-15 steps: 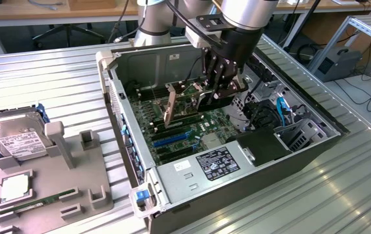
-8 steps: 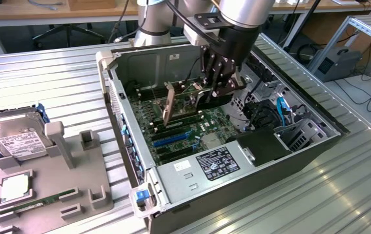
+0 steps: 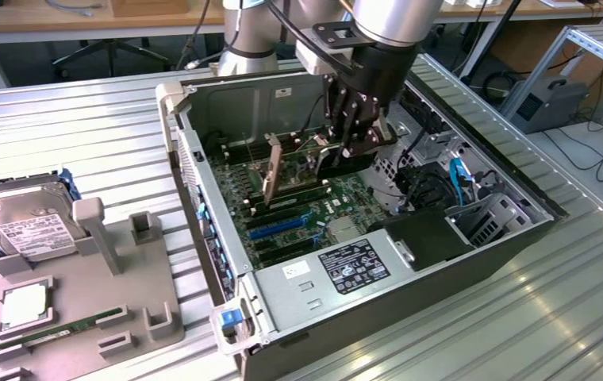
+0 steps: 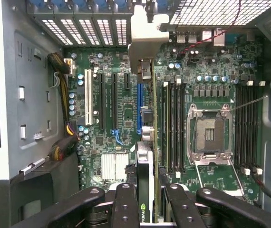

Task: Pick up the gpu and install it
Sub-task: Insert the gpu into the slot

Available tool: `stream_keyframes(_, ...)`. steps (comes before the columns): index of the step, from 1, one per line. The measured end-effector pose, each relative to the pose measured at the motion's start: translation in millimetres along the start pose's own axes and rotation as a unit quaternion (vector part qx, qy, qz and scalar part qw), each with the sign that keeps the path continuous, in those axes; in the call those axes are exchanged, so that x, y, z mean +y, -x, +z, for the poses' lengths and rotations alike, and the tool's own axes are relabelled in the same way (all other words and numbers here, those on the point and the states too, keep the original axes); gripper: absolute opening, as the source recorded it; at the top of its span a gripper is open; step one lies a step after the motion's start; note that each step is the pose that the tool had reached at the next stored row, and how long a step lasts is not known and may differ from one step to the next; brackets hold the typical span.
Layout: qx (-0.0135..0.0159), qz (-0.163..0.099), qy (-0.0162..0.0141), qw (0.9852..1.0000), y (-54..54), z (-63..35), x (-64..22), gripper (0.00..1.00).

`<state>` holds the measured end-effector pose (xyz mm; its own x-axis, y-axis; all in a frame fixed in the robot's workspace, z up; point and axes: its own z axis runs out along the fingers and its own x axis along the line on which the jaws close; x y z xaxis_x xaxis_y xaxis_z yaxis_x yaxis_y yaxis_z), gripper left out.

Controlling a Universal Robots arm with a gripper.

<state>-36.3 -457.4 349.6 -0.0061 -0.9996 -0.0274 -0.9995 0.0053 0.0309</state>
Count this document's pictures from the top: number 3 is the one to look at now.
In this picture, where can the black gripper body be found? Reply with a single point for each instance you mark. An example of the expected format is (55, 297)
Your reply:
(386, 71)

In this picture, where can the expansion card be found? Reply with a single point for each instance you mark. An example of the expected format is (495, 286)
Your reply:
(275, 170)

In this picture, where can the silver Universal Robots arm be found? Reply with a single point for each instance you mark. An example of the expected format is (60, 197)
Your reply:
(248, 39)

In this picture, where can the metal socket cover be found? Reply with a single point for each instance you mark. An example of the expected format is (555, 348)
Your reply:
(320, 139)

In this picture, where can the perforated metal disk bay cage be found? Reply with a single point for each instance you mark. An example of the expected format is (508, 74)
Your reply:
(423, 151)

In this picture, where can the green motherboard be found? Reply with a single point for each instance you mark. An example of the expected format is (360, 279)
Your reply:
(343, 194)

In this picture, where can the green RAM stick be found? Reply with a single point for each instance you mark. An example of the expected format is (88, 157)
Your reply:
(302, 197)
(57, 330)

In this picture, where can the thin metal locking lever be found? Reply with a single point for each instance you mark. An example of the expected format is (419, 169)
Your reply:
(252, 155)

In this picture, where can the black stand pole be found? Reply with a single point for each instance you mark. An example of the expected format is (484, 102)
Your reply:
(491, 38)

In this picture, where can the metal CPU socket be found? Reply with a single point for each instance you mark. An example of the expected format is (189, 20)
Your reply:
(256, 176)

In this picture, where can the silver chipset heatsink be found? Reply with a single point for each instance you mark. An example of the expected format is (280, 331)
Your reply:
(346, 231)

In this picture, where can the long black expansion slot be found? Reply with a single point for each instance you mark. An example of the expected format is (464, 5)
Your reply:
(287, 257)
(280, 219)
(286, 247)

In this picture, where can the blue expansion slot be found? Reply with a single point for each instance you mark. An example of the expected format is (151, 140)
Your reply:
(277, 230)

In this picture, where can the black plastic shroud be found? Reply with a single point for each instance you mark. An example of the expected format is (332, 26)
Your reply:
(423, 242)

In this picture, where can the wooden desk with panel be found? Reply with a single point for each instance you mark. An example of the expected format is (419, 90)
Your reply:
(545, 47)

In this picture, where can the grey equipment box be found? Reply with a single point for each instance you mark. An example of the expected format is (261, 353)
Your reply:
(545, 107)

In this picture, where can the short black expansion slot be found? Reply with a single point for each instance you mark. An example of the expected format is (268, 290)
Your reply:
(267, 242)

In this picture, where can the slotted metal disk bay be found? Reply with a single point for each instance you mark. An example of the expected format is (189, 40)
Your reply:
(491, 226)

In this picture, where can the brown wooden box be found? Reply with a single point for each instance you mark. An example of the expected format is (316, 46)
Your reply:
(164, 8)

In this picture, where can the grey power supply unit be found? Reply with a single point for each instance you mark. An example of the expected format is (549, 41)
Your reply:
(291, 301)

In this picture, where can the black office chair base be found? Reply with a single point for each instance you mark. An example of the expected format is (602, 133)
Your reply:
(112, 45)

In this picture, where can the open black PC case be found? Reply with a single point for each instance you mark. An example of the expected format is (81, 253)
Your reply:
(386, 317)

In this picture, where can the blue case release latch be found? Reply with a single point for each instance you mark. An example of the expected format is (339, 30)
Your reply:
(231, 319)

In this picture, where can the silver hard disk drive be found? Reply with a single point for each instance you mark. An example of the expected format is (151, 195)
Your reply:
(21, 222)

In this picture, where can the grey plastic parts rack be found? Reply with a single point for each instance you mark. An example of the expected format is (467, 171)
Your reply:
(68, 278)

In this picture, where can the silver CPU chip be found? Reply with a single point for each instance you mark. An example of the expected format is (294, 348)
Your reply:
(24, 307)

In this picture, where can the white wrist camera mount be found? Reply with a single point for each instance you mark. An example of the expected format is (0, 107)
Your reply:
(323, 59)

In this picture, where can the aluminium profile frame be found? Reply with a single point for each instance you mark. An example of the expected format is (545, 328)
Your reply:
(598, 45)

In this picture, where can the wooden desk white frame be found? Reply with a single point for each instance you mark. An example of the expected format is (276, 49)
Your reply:
(26, 21)

